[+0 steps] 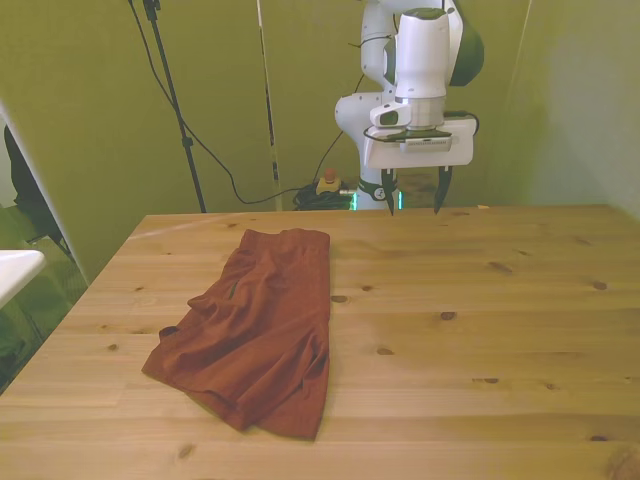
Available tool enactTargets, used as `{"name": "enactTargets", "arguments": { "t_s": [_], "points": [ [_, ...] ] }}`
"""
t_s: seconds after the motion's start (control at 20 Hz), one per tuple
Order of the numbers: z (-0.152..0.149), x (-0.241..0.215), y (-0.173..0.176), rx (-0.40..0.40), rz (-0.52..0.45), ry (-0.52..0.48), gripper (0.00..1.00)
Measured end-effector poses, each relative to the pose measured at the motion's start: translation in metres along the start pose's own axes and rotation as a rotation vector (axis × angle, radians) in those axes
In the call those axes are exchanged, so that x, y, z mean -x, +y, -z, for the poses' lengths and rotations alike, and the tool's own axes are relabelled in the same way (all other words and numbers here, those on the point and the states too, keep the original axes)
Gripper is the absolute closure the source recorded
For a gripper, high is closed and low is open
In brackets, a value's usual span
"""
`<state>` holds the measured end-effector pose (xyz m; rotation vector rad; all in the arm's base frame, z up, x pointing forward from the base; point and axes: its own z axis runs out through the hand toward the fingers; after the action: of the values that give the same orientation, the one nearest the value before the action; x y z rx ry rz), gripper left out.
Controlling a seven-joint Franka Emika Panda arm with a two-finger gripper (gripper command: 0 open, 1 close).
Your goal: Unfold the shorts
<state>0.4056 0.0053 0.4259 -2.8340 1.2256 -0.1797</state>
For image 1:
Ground rust red shorts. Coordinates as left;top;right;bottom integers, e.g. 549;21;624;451
141;227;332;442

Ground dark stand behind board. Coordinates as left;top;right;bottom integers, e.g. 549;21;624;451
3;124;71;257

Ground black tripod stand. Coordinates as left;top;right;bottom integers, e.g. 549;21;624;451
142;0;208;214

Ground thin white vertical pole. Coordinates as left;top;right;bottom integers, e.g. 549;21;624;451
256;0;281;212

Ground long black hanging cable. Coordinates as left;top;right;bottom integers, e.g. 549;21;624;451
127;0;301;205

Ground black coiled cable bundle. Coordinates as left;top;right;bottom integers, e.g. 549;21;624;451
292;183;359;212

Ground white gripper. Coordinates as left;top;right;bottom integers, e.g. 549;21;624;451
362;116;475;217

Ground yellow emergency stop button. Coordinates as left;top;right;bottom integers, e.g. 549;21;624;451
316;168;342;197

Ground white slanted board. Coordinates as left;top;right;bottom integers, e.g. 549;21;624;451
0;97;90;287

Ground white side table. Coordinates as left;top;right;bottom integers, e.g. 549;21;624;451
0;249;47;310

